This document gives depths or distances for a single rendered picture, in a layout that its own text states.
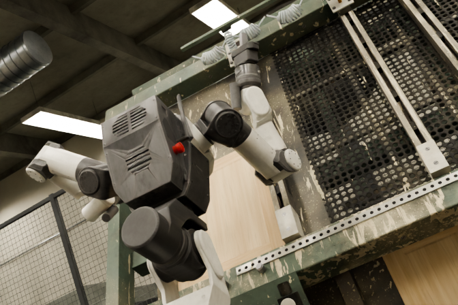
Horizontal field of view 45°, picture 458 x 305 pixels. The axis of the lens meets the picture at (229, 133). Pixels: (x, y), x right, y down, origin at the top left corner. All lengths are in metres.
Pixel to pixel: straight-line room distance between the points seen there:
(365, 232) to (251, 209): 0.49
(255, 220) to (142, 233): 0.75
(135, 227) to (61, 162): 0.58
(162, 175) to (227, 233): 0.63
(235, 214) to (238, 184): 0.14
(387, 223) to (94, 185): 0.92
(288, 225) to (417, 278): 0.47
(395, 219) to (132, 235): 0.83
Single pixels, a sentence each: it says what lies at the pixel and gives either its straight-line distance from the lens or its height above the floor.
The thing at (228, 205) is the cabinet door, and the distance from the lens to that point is 2.18.
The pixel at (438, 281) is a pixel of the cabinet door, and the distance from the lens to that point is 2.06.
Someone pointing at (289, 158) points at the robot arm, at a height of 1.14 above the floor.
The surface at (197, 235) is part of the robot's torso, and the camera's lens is 1.53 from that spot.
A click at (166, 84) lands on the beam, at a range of 2.81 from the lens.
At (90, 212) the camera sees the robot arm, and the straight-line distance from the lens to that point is 2.14.
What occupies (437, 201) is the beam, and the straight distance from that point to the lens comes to 1.83.
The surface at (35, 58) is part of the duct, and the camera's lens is 4.85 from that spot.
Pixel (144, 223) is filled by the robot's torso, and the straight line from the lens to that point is 1.42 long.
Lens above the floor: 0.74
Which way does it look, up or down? 17 degrees up
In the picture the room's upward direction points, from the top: 23 degrees counter-clockwise
